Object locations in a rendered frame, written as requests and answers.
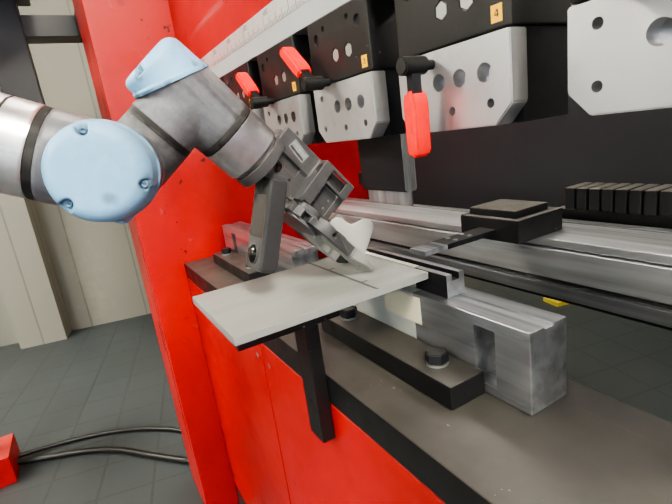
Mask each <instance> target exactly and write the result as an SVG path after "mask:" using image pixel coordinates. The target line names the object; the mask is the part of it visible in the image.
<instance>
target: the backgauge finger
mask: <svg viewBox="0 0 672 504"><path fill-rule="evenodd" d="M561 229H562V208H561V207H550V206H548V203H547V202H540V201H525V200H510V199H498V200H495V201H491V202H487V203H483V204H480V205H476V206H472V207H470V212H468V213H465V214H462V215H461V230H462V233H459V234H455V235H452V236H449V237H445V238H442V239H439V240H435V241H432V242H429V243H425V244H422V245H419V246H416V247H412V248H410V253H412V254H416V255H420V256H424V257H426V256H429V255H432V254H436V253H439V252H442V251H445V250H448V249H451V248H454V247H457V246H461V245H464V244H467V243H470V242H473V241H476V240H479V239H482V238H483V239H489V240H495V241H501V242H507V243H513V244H521V243H524V242H527V241H530V240H533V239H536V238H538V237H541V236H544V235H547V234H550V233H553V232H556V231H559V230H561Z"/></svg>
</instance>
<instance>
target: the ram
mask: <svg viewBox="0 0 672 504"><path fill-rule="evenodd" d="M271 1H273V0H168V3H169V8H170V13H171V18H172V23H173V28H174V33H175V37H176V39H177V40H179V41H180V42H181V43H182V44H183V45H184V46H185V47H187V48H188V49H189V50H190V51H191V52H192V53H193V54H194V55H196V56H197V57H198V58H199V59H201V58H203V57H204V56H205V55H206V54H208V53H209V52H210V51H211V50H213V49H214V48H215V47H216V46H217V45H219V44H220V43H221V42H222V41H224V40H225V39H226V38H227V37H228V36H230V35H231V34H232V33H233V32H235V31H236V30H237V29H238V28H240V27H241V26H242V25H243V24H244V23H246V22H247V21H248V20H249V19H251V18H252V17H253V16H254V15H255V14H257V13H258V12H259V11H260V10H262V9H263V8H264V7H265V6H267V5H268V4H269V3H270V2H271ZM349 1H350V0H307V1H306V2H305V3H303V4H302V5H300V6H299V7H297V8H296V9H294V10H293V11H292V12H290V13H289V14H287V15H286V16H284V17H283V18H282V19H280V20H279V21H277V22H276V23H274V24H273V25H272V26H270V27H269V28H267V29H266V30H264V31H263V32H262V33H260V34H259V35H257V36H256V37H254V38H253V39H252V40H250V41H249V42H247V43H246V44H244V45H243V46H242V47H240V48H239V49H237V50H236V51H234V52H233V53H231V54H230V55H229V56H227V57H226V58H224V59H223V60H221V61H220V62H219V63H217V64H216V65H214V66H213V67H211V68H210V70H211V71H212V72H213V73H214V74H215V75H216V76H217V77H218V78H219V79H220V80H221V81H222V82H223V83H225V80H224V75H226V74H227V73H229V72H231V71H232V70H234V69H236V68H237V67H239V66H241V65H242V64H244V63H246V62H249V61H257V56H258V55H259V54H261V53H263V52H264V51H266V50H268V49H269V48H271V47H273V46H275V45H276V44H278V43H280V42H281V41H283V40H285V39H286V38H288V37H290V36H291V35H308V32H307V26H308V25H310V24H312V23H313V22H315V21H317V20H318V19H320V18H322V17H323V16H325V15H327V14H328V13H330V12H332V11H334V10H335V9H337V8H339V7H340V6H342V5H344V4H345V3H347V2H349Z"/></svg>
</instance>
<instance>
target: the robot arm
mask: <svg viewBox="0 0 672 504"><path fill-rule="evenodd" d="M126 87H127V88H128V90H129V91H131V92H132V94H133V97H135V98H136V100H135V101H134V102H133V103H132V104H133V105H132V106H131V107H130V108H129V109H128V110H127V112H126V113H125V114H124V115H123V116H122V117H121V118H120V119H119V120H118V122H115V121H111V120H106V119H94V118H90V117H87V116H83V115H80V114H76V113H72V112H69V111H65V110H60V109H56V108H52V107H49V106H47V105H44V104H41V103H37V102H33V101H30V100H26V99H23V98H19V97H16V96H12V95H9V94H5V93H1V92H0V193H2V194H7V195H12V196H16V197H21V198H26V199H31V200H35V201H39V202H43V203H48V204H53V205H58V206H61V207H62V208H63V209H64V210H66V211H67V212H69V213H70V214H72V215H74V216H76V217H78V218H81V219H84V220H88V221H93V222H116V223H118V224H126V223H128V222H130V221H131V220H132V219H133V218H134V217H135V216H136V215H137V214H138V213H139V212H141V211H142V210H144V209H145V208H146V207H147V206H148V205H149V204H150V203H151V201H152V200H153V199H154V197H155V195H156V194H157V191H158V190H159V189H160V188H161V187H162V186H163V185H164V183H165V182H166V181H167V180H168V179H169V178H170V176H171V175H172V174H173V173H174V172H175V171H176V170H177V168H178V167H179V166H180V165H181V164H182V163H183V161H184V160H185V159H186V158H187V157H188V156H189V154H190V152H191V151H192V150H193V149H194V148H197V149H198V150H199V151H200V152H201V153H203V154H204V155H205V156H206V157H208V158H209V159H210V160H211V161H212V162H213V163H215V164H216V165H217V166H218V167H219V168H220V169H222V170H223V171H224V172H225V173H226V174H227V175H229V176H230V177H231V178H236V180H237V181H238V182H239V183H240V184H241V185H243V186H244V187H250V186H252V185H254V184H255V192H254V200H253V209H252V218H251V226H250V235H249V244H248V252H247V261H246V265H247V266H248V267H249V268H251V269H253V270H256V271H258V272H260V273H275V272H276V271H277V269H278V261H279V253H280V245H281V236H282V228H283V222H285V223H286V224H287V225H288V226H290V227H291V228H292V229H293V230H295V231H296V232H297V233H298V234H299V235H301V236H302V237H303V238H304V239H305V240H307V241H308V242H309V243H310V244H312V245H313V246H315V247H316V248H317V249H318V250H320V251H321V252H322V253H324V254H325V255H326V256H328V257H329V258H331V259H332V260H333V261H335V262H337V263H348V262H350V263H351V264H352V265H353V266H354V267H355V268H356V269H358V270H362V271H369V272H372V271H373V270H374V269H375V268H374V266H373V265H372V264H371V262H370V261H369V260H368V259H367V258H366V257H365V252H366V249H367V247H368V244H369V241H370V239H371V236H372V233H373V230H374V225H373V223H372V222H371V221H370V220H369V219H367V218H363V219H361V220H359V221H357V222H355V223H353V224H349V223H348V222H346V221H345V220H344V218H343V216H342V215H341V214H336V215H335V216H333V217H331V218H330V219H328V218H329V217H330V216H331V214H332V213H333V212H336V210H337V209H338V207H339V206H340V205H341V203H342V202H343V201H345V200H346V198H347V197H348V196H349V194H350V193H351V191H352V190H353V189H354V186H353V185H352V184H351V183H350V182H349V181H348V180H347V179H346V178H345V177H344V176H343V175H342V174H341V173H340V172H339V171H338V170H337V169H336V168H335V167H334V166H333V165H332V164H331V163H330V162H329V161H328V160H321V159H319V157H318V156H317V155H316V154H315V153H314V152H313V151H312V150H311V149H310V148H309V147H308V146H307V145H306V144H305V143H304V142H303V141H302V140H301V139H300V138H299V137H298V136H297V135H296V134H295V133H294V132H293V131H292V130H291V129H290V128H289V127H285V128H284V130H282V129H276V130H275V132H274V131H273V130H272V129H271V128H270V127H269V126H268V125H267V124H266V123H265V122H264V121H263V120H262V119H261V118H260V117H259V116H257V115H256V114H255V113H254V112H253V111H252V110H251V109H250V108H249V107H248V106H247V105H246V104H245V103H244V102H243V101H242V100H241V99H240V98H239V97H238V96H237V95H236V94H235V93H234V92H233V91H232V90H231V89H230V88H229V87H228V86H227V85H226V84H225V83H223V82H222V81H221V80H220V79H219V78H218V77H217V76H216V75H215V74H214V73H213V72H212V71H211V70H210V69H209V68H208V65H207V64H206V63H203V62H202V61H201V60H200V59H199V58H198V57H197V56H196V55H194V54H193V53H192V52H191V51H190V50H189V49H188V48H187V47H185V46H184V45H183V44H182V43H181V42H180V41H179V40H177V39H175V38H172V37H167V38H164V39H162V40H161V41H160V42H159V43H158V44H157V45H156V46H155V47H154V48H153V49H152V50H151V51H150V52H149V53H148V55H147V56H146V57H145V58H144V59H143V60H142V61H141V63H140V64H139V65H138V66H137V67H136V68H135V70H134V71H133V72H132V73H131V74H130V75H129V77H128V78H127V79H126ZM335 173H336V174H337V175H338V176H339V177H340V178H341V179H342V180H343V181H344V182H345V183H346V185H345V184H344V183H343V182H342V181H341V180H340V179H339V178H338V177H337V176H336V175H335Z"/></svg>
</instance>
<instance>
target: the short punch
mask: <svg viewBox="0 0 672 504"><path fill-rule="evenodd" d="M358 149H359V157H360V166H361V174H362V183H363V188H364V189H365V190H368V191H369V200H370V202H377V203H387V204H396V205H406V206H413V196H412V191H415V190H416V189H417V181H416V169H415V158H413V156H412V155H411V156H410V155H409V153H408V146H407V136H406V133H405V134H399V135H392V136H383V137H377V138H370V139H360V140H358Z"/></svg>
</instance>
